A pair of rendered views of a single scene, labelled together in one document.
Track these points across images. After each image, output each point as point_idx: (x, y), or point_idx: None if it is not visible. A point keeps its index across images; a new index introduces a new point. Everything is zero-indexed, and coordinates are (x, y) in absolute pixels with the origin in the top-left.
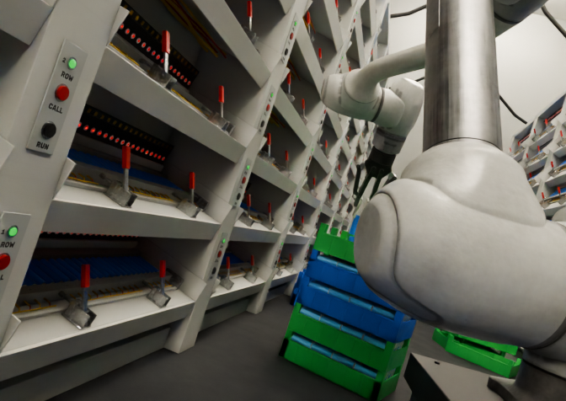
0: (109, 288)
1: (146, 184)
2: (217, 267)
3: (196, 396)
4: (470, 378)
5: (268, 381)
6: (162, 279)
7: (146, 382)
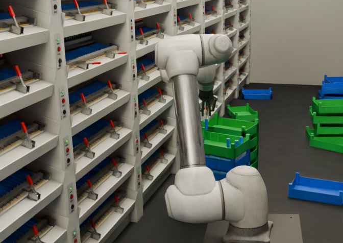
0: (100, 217)
1: (97, 177)
2: (140, 180)
3: (147, 241)
4: (225, 221)
5: (178, 221)
6: (118, 202)
7: (126, 242)
